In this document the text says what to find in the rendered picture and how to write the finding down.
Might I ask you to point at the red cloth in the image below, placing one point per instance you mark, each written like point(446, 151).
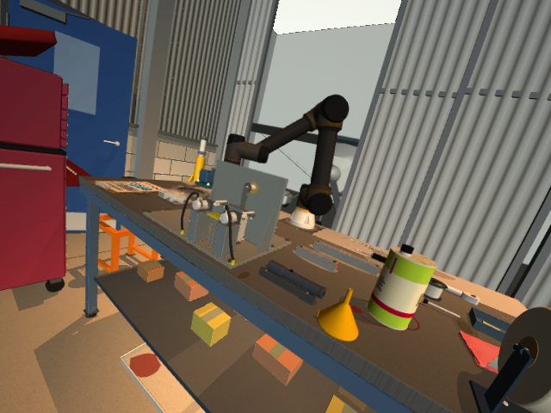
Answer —
point(481, 350)

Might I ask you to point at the black roll stand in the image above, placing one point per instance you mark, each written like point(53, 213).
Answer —
point(503, 383)

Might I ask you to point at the yellow funnel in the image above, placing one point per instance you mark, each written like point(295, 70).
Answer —
point(339, 320)

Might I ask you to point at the brown clipboard with paper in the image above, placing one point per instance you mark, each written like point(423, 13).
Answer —
point(129, 186)

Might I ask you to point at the grey brake rig body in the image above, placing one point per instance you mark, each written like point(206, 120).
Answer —
point(258, 206)

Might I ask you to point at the blue open box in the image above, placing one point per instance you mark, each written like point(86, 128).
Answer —
point(488, 322)

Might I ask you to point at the blue small motor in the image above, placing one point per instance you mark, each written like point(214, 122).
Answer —
point(208, 176)

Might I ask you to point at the red tool cabinet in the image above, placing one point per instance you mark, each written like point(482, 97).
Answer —
point(30, 206)

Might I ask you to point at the blue frame workbench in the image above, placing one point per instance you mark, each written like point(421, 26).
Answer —
point(91, 241)

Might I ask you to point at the white round tin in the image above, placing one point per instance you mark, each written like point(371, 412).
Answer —
point(435, 291)

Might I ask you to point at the grey paper roll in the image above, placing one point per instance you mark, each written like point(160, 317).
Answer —
point(536, 378)

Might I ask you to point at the grey lever with tan knob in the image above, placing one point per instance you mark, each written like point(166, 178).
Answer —
point(246, 195)

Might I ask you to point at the small orange cardboard box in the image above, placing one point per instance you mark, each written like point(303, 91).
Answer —
point(150, 272)

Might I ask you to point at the yellow cardboard box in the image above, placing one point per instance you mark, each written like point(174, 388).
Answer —
point(211, 323)
point(342, 405)

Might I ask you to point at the grey metal rail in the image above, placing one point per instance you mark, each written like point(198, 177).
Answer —
point(316, 259)
point(346, 257)

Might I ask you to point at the white brake cylinder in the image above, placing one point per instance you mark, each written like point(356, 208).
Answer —
point(227, 218)
point(199, 205)

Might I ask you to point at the yellow bottle jack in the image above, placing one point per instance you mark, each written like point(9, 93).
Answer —
point(200, 165)

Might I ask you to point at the blue door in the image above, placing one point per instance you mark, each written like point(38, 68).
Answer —
point(116, 86)

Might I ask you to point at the grey gauge tray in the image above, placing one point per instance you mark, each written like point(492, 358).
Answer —
point(284, 287)

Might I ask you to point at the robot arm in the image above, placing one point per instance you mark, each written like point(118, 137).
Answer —
point(322, 150)

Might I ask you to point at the white drip tray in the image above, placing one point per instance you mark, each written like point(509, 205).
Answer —
point(144, 365)

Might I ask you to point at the green and white can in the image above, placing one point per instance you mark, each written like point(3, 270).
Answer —
point(402, 292)

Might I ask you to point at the large orange cardboard box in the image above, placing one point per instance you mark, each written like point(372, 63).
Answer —
point(275, 359)

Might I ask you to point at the orange stool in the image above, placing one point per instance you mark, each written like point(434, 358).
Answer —
point(115, 241)

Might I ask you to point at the grey flat tray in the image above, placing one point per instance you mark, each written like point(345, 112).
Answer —
point(174, 196)

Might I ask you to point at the dark grey cylinder gauge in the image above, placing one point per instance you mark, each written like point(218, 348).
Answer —
point(295, 279)

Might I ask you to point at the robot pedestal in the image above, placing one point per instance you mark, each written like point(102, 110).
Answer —
point(302, 219)

